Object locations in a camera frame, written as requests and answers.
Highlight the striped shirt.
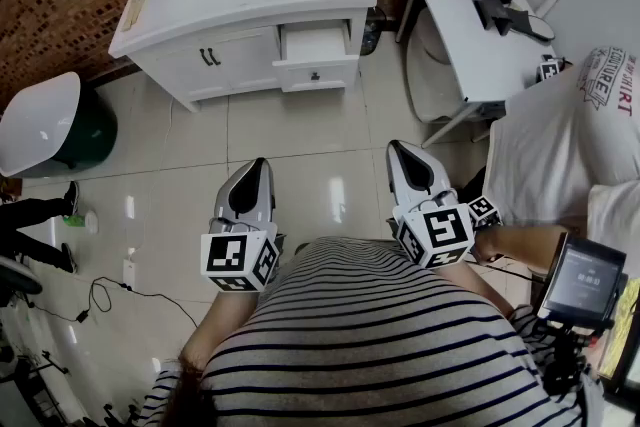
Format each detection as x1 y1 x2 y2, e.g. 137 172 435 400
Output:
134 236 606 427

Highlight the black monitor screen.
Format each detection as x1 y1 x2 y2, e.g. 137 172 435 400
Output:
536 233 629 329

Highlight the black floor cable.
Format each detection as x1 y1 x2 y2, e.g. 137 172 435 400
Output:
74 276 199 330

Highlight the green and white bag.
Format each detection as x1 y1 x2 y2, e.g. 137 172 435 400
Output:
63 210 100 237

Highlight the white table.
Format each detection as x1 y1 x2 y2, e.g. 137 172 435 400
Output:
396 0 569 149

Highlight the white vanity cabinet with sink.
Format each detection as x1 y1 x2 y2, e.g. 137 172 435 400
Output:
108 0 379 114

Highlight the beige comb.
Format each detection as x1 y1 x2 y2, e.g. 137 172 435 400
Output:
122 0 152 33

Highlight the white floor cable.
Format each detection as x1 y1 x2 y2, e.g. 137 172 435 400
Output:
128 98 174 261

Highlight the spare hand-held gripper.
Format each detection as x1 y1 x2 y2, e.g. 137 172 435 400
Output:
536 55 565 84

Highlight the yellow packet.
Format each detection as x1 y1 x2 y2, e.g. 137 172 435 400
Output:
598 277 640 382

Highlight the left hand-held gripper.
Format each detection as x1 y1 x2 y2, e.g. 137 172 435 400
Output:
200 157 281 294

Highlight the clear plastic bottle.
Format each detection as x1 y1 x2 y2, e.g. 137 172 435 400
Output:
359 7 388 57

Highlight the person's left forearm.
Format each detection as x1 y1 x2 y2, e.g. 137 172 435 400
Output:
178 287 262 374

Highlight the black stand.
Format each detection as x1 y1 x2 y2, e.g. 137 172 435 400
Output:
473 0 532 37

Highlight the white tub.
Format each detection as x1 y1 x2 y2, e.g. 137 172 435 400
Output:
0 71 83 179

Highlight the green tub base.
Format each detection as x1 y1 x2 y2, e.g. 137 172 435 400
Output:
51 82 119 169

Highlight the person's right forearm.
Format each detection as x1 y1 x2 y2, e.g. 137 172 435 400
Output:
472 224 569 277

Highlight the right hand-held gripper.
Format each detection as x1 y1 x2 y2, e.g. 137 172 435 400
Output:
387 139 503 270

